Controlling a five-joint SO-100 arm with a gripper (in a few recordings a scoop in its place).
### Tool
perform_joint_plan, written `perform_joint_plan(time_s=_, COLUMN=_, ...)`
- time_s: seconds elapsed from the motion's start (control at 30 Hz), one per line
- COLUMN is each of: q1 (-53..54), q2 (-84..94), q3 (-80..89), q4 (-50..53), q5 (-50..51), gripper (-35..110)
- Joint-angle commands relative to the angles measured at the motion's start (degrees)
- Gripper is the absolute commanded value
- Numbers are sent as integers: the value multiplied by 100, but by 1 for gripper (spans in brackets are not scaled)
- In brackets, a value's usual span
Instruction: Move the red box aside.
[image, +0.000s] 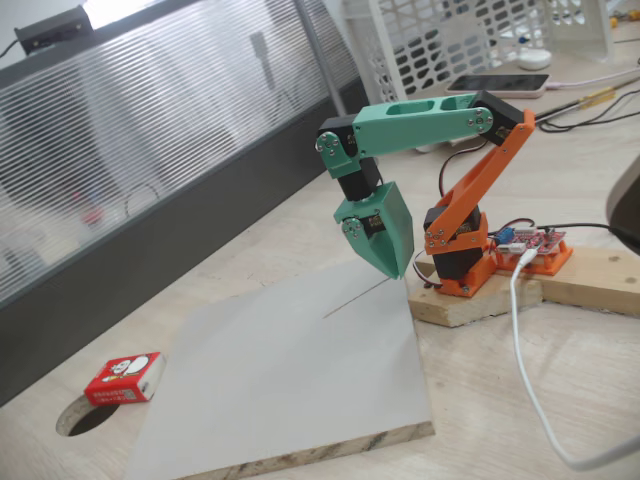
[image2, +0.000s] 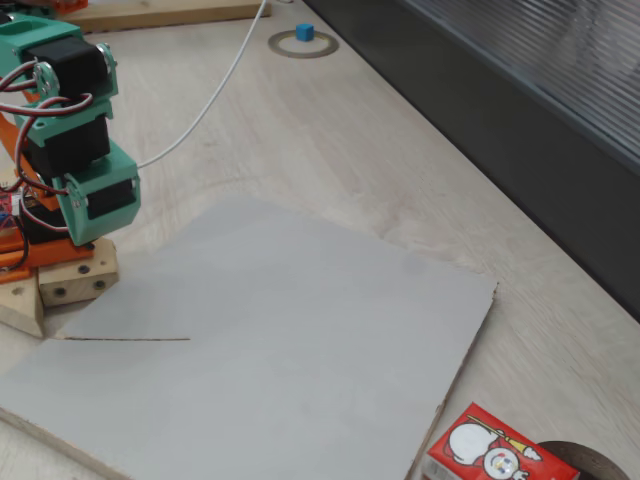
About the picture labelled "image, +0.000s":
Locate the white lattice plastic basket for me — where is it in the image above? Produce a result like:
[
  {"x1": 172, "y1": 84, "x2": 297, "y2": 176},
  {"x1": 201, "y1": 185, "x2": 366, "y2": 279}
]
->
[{"x1": 342, "y1": 0, "x2": 616, "y2": 154}]

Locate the grey laminated wooden board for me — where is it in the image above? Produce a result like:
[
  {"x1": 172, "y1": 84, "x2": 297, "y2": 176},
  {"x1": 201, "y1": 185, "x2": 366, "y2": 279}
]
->
[{"x1": 122, "y1": 259, "x2": 435, "y2": 480}]

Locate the wooden base block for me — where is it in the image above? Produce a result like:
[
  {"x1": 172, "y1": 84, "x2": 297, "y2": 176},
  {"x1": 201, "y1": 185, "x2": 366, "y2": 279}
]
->
[{"x1": 407, "y1": 252, "x2": 546, "y2": 329}]

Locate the red tissue box with snowman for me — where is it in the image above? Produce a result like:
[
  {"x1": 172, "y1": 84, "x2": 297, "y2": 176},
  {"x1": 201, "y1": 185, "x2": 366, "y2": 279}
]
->
[{"x1": 83, "y1": 351, "x2": 167, "y2": 407}]

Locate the ribbed glass desk partition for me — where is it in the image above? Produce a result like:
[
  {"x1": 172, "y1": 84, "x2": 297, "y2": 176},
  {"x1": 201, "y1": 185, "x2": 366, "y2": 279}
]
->
[{"x1": 0, "y1": 0, "x2": 376, "y2": 407}]

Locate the smartphone with pink case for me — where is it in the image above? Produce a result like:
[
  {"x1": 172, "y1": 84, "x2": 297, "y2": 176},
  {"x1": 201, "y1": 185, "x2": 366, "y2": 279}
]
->
[{"x1": 443, "y1": 73, "x2": 551, "y2": 100}]

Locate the yellow handled screwdriver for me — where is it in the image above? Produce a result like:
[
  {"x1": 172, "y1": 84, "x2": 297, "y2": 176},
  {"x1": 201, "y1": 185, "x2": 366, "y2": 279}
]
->
[{"x1": 537, "y1": 84, "x2": 632, "y2": 121}]

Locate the grey metal post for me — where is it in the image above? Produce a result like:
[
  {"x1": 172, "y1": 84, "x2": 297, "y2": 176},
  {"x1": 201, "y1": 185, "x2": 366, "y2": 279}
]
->
[{"x1": 293, "y1": 0, "x2": 352, "y2": 131}]

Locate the long wooden base plank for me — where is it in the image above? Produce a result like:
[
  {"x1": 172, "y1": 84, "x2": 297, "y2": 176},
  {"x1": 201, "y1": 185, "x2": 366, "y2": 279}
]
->
[{"x1": 537, "y1": 244, "x2": 640, "y2": 317}]

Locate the white earbuds case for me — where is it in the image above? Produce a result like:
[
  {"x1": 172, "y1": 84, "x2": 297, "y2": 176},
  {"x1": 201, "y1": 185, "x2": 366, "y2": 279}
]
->
[{"x1": 516, "y1": 48, "x2": 554, "y2": 71}]

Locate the grey rounded object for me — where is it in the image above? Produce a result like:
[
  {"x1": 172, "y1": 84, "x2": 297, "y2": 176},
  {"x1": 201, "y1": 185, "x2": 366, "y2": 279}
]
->
[{"x1": 604, "y1": 154, "x2": 640, "y2": 242}]

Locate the black power cable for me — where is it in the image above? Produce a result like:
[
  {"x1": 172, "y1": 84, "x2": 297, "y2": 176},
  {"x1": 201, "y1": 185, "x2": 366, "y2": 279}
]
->
[{"x1": 537, "y1": 222, "x2": 640, "y2": 255}]

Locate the black box device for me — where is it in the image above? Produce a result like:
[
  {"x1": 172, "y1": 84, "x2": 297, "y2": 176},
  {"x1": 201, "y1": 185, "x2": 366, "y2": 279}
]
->
[{"x1": 13, "y1": 4, "x2": 96, "y2": 55}]

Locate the thin black cable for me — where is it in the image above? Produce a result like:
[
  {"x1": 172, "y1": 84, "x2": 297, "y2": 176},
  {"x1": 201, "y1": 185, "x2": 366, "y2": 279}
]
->
[{"x1": 537, "y1": 91, "x2": 640, "y2": 134}]

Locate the red circuit board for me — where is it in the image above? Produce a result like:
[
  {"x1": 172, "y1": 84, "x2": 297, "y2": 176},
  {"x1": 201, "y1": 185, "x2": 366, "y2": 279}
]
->
[{"x1": 492, "y1": 225, "x2": 569, "y2": 257}]

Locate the white usb cable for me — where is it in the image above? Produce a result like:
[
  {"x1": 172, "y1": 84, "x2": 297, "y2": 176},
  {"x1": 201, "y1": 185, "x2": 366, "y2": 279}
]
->
[{"x1": 508, "y1": 249, "x2": 640, "y2": 472}]

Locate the pink charging cable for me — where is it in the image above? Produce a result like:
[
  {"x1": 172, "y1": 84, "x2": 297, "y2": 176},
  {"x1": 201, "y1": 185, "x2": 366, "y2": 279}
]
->
[{"x1": 544, "y1": 67, "x2": 640, "y2": 91}]

